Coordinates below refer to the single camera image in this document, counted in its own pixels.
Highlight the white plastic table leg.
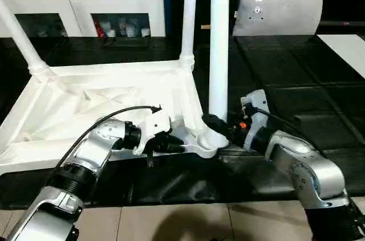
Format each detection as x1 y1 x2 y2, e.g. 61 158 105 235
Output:
208 0 231 125
178 0 200 72
0 0 53 83

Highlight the white plastic table top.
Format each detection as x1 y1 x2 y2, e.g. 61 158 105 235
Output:
0 59 232 177

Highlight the black work mat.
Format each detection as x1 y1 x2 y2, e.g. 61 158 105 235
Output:
0 33 365 210

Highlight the grey cushion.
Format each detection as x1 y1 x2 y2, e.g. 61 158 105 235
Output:
232 0 325 37

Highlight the white flat sheet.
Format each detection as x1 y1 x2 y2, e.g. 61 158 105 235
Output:
317 34 365 80

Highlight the white cabinet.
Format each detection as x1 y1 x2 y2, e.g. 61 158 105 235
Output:
0 0 167 38

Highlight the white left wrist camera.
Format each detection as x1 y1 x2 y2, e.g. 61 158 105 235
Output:
131 107 173 156

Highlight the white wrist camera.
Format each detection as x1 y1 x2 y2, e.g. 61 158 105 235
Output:
240 88 270 121
131 107 173 156

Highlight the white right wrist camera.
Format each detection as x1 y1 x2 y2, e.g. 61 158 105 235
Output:
240 88 270 121

